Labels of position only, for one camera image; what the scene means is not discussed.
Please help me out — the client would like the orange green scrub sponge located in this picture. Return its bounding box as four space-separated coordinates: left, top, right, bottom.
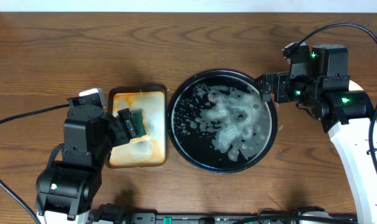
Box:
130 110 150 143

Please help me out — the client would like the yellow plate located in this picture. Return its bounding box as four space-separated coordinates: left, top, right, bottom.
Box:
348 80 363 91

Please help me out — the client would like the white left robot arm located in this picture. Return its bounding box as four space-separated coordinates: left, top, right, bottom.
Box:
35 105 147 221

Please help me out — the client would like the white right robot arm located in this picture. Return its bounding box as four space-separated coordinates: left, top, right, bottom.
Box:
259 44 377 223

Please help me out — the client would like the rectangular soapy black tray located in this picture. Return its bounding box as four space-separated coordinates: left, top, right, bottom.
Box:
108 86 166 169

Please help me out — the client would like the round black tray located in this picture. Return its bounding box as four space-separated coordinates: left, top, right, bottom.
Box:
166 70 277 174

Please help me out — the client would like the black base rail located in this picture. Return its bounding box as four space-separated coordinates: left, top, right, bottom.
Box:
82 204 358 224

